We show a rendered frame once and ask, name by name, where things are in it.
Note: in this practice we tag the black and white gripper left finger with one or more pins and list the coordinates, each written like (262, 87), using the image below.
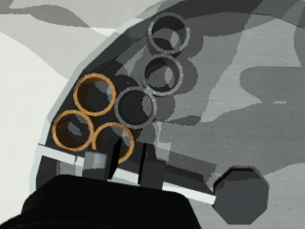
(102, 162)

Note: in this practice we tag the grey metal ring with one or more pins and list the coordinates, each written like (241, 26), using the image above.
(172, 21)
(123, 119)
(170, 62)

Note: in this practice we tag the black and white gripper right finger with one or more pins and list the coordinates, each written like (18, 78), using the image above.
(152, 170)

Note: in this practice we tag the bronze ring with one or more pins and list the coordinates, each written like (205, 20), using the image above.
(97, 138)
(80, 91)
(60, 131)

